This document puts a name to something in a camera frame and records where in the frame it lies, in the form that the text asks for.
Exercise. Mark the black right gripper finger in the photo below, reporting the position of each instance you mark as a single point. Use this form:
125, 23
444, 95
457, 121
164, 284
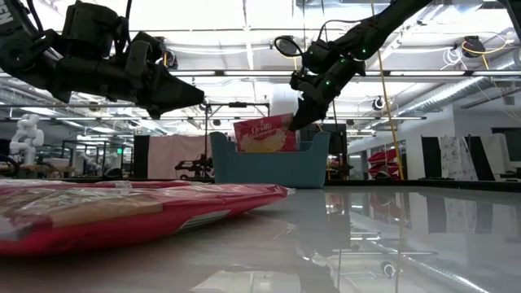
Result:
311, 114

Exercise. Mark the red popcorn bag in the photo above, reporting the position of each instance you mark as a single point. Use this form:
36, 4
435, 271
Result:
264, 138
122, 219

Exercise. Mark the dark distant robot arm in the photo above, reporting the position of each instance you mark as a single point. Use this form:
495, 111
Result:
195, 167

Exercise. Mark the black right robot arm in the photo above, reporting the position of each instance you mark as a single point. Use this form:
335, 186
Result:
386, 20

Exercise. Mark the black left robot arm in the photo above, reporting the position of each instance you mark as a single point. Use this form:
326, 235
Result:
24, 53

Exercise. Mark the grey horizontal pipe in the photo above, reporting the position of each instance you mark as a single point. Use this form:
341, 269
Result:
102, 106

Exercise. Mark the white pillar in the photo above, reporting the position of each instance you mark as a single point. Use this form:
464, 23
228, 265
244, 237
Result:
281, 101

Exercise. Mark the pink fabric partition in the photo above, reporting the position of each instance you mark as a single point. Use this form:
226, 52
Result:
171, 150

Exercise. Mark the black standing panel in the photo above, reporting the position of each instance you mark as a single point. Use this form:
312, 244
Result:
480, 160
431, 158
141, 156

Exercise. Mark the teal plastic basket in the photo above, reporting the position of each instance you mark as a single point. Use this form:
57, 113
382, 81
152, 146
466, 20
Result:
268, 169

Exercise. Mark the long light bar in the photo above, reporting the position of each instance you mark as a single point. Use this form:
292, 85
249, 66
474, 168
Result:
244, 73

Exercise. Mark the white humanoid robot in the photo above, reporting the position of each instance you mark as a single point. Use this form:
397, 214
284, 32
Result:
27, 138

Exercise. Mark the white patterned cloth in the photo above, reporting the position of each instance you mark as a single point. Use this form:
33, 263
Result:
454, 158

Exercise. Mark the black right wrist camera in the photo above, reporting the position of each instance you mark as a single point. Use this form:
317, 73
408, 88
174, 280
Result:
298, 80

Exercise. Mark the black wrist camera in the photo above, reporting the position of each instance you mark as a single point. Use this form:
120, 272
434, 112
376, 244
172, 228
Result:
150, 46
298, 80

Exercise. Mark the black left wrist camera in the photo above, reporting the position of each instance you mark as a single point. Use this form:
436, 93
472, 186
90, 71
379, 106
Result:
150, 46

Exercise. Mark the black wall screen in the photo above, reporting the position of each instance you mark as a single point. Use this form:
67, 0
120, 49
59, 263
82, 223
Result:
516, 142

